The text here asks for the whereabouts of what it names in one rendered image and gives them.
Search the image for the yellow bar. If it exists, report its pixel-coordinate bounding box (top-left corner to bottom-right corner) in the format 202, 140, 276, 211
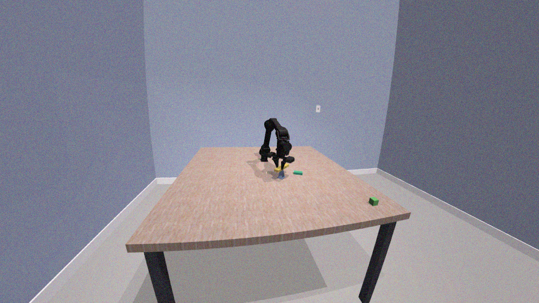
274, 163, 289, 173

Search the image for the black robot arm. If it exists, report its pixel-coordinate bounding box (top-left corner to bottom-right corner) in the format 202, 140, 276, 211
259, 118, 292, 162

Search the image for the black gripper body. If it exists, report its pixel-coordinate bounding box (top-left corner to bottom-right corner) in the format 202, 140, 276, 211
267, 148, 295, 163

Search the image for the small green block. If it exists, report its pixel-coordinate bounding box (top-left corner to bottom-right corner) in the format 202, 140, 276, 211
369, 197, 379, 206

